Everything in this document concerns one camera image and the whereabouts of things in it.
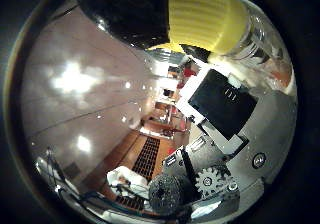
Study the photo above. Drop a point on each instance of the clear spray bottle yellow label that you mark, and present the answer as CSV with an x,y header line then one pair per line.
x,y
203,17

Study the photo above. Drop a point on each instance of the black grid floor mat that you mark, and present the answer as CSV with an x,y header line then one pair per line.
x,y
146,157

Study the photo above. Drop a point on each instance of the white bundle on floor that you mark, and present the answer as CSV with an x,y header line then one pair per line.
x,y
128,182

